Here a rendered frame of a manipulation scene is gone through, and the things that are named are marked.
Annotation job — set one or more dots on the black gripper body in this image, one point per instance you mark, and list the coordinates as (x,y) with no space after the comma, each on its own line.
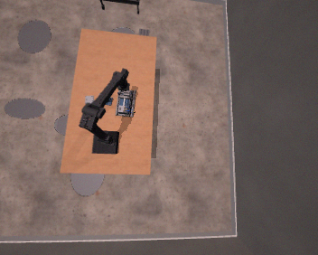
(125,88)

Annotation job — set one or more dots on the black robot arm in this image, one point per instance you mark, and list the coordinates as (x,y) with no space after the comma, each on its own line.
(95,111)

